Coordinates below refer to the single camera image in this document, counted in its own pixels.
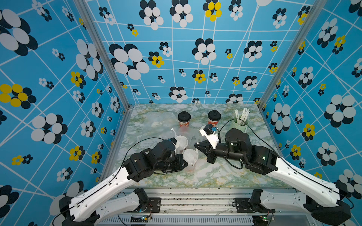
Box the aluminium corner post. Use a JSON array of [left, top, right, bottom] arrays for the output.
[[258, 0, 327, 111], [74, 0, 130, 111]]

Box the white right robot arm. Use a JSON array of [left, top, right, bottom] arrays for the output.
[[194, 124, 351, 226]]

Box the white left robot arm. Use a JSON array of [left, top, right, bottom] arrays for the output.
[[51, 138, 188, 226]]

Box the aluminium left corner post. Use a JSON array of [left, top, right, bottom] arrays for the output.
[[74, 0, 130, 111]]

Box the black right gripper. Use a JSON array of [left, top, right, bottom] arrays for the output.
[[194, 140, 245, 165]]

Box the red cup white lid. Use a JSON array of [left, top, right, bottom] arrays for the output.
[[175, 135, 189, 154]]

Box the green straw holder cup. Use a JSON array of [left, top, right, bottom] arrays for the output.
[[231, 118, 248, 132]]

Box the translucent plastic carrier bag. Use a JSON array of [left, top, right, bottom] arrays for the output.
[[171, 126, 199, 173]]

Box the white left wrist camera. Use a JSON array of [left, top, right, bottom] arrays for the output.
[[167, 137, 178, 149]]

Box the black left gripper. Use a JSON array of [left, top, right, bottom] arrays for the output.
[[156, 153, 191, 172]]

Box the white paper straws bundle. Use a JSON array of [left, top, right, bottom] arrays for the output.
[[234, 108, 250, 126]]

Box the aluminium right corner post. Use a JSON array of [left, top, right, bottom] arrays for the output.
[[258, 0, 327, 111]]

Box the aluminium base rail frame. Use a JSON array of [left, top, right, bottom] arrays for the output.
[[100, 187, 322, 226]]

